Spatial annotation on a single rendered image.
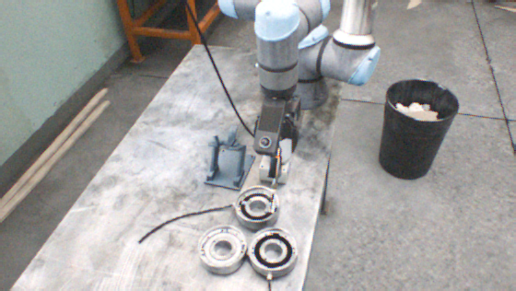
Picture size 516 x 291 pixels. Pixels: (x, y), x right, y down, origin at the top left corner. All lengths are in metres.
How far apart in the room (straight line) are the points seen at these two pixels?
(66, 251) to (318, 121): 0.75
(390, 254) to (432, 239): 0.22
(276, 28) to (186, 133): 0.60
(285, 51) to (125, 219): 0.57
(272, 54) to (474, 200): 1.68
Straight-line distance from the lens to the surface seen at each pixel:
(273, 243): 0.88
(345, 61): 1.11
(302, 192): 1.00
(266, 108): 0.77
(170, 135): 1.20
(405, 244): 1.94
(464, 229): 2.09
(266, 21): 0.68
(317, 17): 0.78
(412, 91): 2.18
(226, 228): 0.91
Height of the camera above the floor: 1.56
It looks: 43 degrees down
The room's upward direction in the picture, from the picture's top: 3 degrees counter-clockwise
